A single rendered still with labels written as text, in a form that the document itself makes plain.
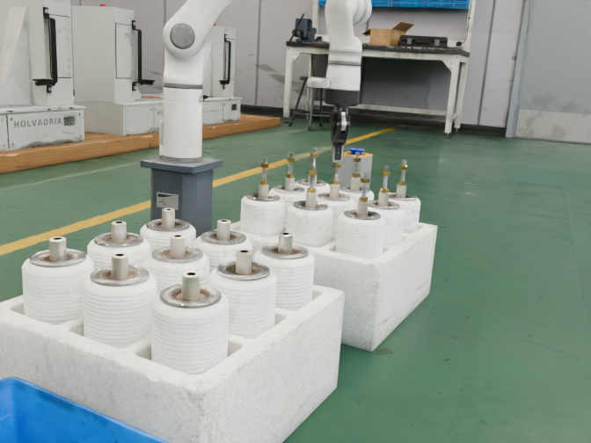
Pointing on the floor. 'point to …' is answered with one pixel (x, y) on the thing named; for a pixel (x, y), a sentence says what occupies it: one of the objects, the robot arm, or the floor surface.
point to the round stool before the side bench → (310, 106)
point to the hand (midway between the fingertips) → (337, 153)
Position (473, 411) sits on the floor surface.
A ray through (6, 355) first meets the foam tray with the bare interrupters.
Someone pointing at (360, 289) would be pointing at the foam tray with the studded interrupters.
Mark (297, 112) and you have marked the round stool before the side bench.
